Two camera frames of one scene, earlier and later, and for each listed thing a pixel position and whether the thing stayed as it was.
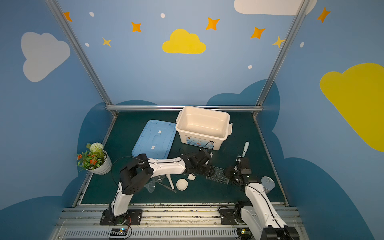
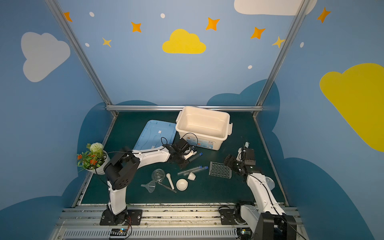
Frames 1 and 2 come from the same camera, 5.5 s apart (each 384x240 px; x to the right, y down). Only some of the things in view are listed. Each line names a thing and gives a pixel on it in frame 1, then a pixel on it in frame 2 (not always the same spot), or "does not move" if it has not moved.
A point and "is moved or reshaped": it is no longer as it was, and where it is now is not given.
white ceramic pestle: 169,178 does not move
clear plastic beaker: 268,183 does not move
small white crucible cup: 191,176 does not move
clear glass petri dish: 161,178 does not move
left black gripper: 207,170 to 186,154
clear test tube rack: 218,174 is moved or reshaped
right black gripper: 231,175 to 233,163
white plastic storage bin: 203,128 does not move
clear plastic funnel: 150,186 does not move
